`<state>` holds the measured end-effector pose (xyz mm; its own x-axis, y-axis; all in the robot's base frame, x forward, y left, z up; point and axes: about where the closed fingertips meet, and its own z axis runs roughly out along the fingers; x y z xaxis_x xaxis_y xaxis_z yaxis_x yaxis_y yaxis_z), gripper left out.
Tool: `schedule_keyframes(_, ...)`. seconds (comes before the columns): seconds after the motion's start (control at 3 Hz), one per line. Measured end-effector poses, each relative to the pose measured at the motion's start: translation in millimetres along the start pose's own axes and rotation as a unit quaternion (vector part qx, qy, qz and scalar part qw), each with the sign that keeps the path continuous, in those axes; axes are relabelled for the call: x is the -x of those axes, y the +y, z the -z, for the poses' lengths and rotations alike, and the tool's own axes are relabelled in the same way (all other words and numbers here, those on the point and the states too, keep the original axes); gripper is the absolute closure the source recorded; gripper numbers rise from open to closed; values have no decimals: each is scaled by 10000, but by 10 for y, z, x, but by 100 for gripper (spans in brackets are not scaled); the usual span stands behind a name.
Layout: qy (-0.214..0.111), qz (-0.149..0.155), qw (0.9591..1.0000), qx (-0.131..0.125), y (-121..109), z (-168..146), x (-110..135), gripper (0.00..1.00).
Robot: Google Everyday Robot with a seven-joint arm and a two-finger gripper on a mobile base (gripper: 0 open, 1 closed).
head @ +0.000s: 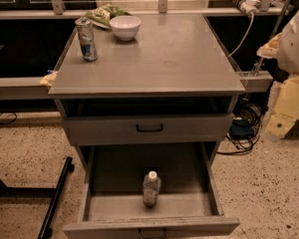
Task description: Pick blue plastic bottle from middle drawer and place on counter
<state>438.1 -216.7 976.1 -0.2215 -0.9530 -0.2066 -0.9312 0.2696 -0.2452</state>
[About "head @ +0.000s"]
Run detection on blue plastic bottle white cap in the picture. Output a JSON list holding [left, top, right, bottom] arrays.
[[143, 171, 161, 207]]

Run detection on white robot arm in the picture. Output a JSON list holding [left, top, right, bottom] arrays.
[[257, 10, 299, 137]]

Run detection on grey drawer cabinet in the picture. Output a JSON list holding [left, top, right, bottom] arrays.
[[48, 13, 246, 239]]

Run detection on closed top drawer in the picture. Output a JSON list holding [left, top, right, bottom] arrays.
[[62, 114, 233, 145]]

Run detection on open middle drawer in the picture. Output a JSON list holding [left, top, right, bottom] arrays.
[[63, 143, 239, 239]]

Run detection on white ceramic bowl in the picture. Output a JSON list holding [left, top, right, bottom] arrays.
[[110, 16, 142, 41]]

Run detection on yellow sponge piece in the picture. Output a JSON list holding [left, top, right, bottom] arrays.
[[40, 71, 58, 88]]

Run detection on green snack bag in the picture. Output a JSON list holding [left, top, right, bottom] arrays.
[[84, 4, 131, 29]]

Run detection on silver blue drink can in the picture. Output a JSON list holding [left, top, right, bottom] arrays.
[[75, 17, 98, 62]]

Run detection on white power strip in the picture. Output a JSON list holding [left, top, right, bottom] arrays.
[[231, 0, 259, 15]]

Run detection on black floor stand bar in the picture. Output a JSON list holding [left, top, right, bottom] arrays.
[[38, 156, 75, 239]]

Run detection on white power cable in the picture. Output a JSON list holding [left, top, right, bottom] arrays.
[[226, 11, 255, 59]]

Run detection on grey side rail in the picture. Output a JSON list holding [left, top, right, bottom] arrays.
[[0, 77, 51, 101]]

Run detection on black cable on floor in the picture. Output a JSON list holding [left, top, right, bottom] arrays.
[[0, 112, 18, 125]]

